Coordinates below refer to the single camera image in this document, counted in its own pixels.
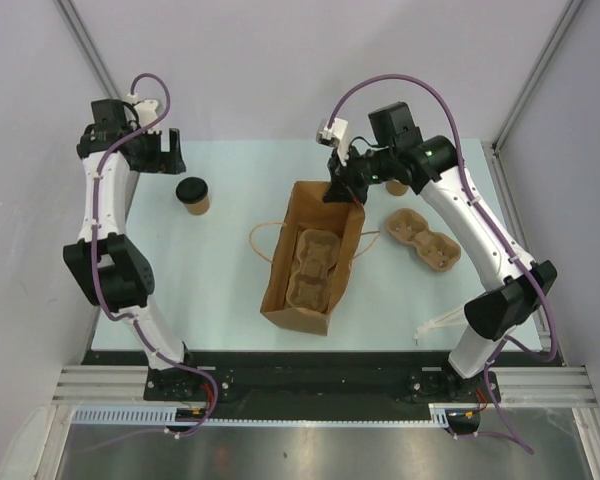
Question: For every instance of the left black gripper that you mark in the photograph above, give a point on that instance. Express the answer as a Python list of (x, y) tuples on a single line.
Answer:
[(163, 162)]

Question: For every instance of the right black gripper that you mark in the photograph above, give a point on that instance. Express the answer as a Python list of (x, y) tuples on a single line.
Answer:
[(343, 187)]

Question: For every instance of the black plastic cup lid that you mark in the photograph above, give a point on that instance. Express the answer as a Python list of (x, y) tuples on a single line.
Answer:
[(191, 190)]

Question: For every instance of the brown paper bag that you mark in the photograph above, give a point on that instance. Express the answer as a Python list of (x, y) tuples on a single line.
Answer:
[(306, 210)]

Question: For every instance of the brown pulp cup carrier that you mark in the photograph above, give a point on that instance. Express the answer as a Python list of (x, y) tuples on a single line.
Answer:
[(316, 255), (437, 250)]

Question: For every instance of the brown paper coffee cup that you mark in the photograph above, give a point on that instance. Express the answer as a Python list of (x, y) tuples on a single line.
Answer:
[(199, 207)]

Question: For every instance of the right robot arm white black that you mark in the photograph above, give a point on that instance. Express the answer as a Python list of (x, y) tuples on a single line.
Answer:
[(515, 284)]

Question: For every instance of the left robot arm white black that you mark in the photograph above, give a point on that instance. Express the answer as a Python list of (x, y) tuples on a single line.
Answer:
[(125, 137)]

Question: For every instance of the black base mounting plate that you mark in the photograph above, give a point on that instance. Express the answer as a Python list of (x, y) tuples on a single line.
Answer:
[(325, 386)]

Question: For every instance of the white round object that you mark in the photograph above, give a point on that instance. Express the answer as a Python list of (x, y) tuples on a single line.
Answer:
[(24, 453)]

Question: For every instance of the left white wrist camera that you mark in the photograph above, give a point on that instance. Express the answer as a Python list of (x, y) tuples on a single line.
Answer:
[(147, 109)]

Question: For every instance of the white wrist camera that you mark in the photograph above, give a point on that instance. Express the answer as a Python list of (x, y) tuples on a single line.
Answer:
[(147, 109), (336, 136)]

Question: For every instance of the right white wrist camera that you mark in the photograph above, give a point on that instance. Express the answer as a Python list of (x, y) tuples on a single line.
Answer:
[(336, 136)]

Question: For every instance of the left aluminium corner post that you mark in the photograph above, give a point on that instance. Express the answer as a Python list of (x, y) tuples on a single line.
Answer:
[(100, 72)]

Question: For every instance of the aluminium corner post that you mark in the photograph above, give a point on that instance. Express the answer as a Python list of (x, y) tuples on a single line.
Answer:
[(100, 72), (548, 52)]

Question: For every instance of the right aluminium corner post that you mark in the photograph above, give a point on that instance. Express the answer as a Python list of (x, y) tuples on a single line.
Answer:
[(548, 52)]

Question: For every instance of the white slotted cable duct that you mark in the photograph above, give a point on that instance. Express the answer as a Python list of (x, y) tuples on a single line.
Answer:
[(434, 416)]

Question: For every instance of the aluminium frame rail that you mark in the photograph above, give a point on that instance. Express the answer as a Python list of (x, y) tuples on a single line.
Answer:
[(520, 387)]

